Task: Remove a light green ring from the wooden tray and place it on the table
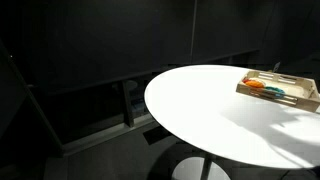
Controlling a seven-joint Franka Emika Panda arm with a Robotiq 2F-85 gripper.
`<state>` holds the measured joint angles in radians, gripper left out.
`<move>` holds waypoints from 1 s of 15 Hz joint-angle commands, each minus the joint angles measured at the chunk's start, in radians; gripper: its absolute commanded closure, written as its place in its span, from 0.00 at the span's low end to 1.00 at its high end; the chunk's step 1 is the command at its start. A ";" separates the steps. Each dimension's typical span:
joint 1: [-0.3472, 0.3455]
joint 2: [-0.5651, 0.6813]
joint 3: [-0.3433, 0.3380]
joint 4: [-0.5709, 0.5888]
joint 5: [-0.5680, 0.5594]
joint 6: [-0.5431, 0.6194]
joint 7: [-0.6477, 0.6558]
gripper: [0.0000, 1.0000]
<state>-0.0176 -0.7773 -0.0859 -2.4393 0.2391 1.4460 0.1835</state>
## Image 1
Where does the orange ridged ring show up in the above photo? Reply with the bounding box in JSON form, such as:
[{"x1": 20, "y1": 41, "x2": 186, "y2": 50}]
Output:
[{"x1": 245, "y1": 79, "x2": 266, "y2": 89}]

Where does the wooden slatted tray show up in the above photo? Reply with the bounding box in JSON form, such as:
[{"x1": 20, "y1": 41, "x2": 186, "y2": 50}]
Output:
[{"x1": 236, "y1": 70, "x2": 320, "y2": 112}]

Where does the blue dotted ring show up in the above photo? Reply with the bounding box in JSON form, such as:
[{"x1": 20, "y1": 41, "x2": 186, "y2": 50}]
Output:
[{"x1": 265, "y1": 86, "x2": 286, "y2": 98}]

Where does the round white table base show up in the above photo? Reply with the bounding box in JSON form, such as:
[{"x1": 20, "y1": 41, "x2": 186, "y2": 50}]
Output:
[{"x1": 171, "y1": 157, "x2": 231, "y2": 180}]

